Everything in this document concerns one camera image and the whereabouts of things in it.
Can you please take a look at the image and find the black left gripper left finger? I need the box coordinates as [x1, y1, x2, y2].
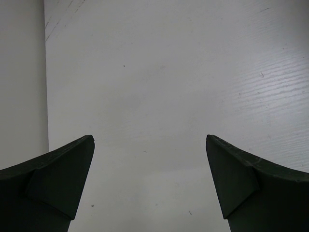
[0, 135, 95, 232]

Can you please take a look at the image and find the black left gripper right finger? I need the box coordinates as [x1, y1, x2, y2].
[206, 135, 309, 232]

